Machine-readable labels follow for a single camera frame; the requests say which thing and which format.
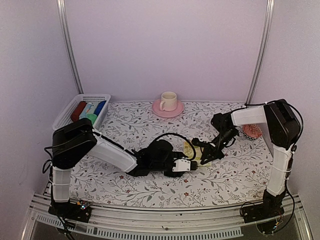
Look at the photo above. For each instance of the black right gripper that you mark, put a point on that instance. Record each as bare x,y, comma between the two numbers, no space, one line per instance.
214,154

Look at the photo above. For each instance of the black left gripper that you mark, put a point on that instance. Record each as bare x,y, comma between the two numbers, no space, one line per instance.
178,155

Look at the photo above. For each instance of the green microfibre towel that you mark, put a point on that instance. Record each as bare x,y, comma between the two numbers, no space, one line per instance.
92,117

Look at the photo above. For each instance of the white plastic basket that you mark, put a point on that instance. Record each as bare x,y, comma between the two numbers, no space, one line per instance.
63,118

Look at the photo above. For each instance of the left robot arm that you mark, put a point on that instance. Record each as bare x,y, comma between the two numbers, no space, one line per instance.
73,142

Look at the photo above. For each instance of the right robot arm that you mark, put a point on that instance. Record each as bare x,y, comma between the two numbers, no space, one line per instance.
285,127

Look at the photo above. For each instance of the cream ceramic mug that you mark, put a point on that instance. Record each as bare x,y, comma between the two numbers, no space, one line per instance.
168,101

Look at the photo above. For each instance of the light blue rolled towel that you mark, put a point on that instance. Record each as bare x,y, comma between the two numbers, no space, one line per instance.
89,108

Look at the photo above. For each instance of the dark red rolled towel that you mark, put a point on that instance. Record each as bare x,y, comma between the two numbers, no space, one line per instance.
77,111

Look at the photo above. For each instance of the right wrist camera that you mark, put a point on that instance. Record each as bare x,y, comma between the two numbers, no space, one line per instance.
196,142

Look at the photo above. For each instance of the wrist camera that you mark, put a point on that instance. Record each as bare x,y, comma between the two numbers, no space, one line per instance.
196,142
184,165

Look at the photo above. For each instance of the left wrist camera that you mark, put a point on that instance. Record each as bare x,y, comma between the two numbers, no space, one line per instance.
184,165

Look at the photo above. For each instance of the front aluminium rail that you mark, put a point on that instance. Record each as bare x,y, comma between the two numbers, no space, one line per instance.
112,222

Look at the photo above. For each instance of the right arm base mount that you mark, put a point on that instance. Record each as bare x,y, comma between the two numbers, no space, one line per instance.
252,212

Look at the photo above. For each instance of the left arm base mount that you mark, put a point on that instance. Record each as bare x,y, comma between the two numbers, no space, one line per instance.
80,211

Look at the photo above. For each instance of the right aluminium frame post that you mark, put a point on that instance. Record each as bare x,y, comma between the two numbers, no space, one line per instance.
262,50

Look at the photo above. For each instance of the aluminium frame post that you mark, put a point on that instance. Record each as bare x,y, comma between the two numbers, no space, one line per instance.
262,50
62,13

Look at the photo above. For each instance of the left aluminium frame post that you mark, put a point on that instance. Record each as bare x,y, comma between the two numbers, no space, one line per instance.
62,13

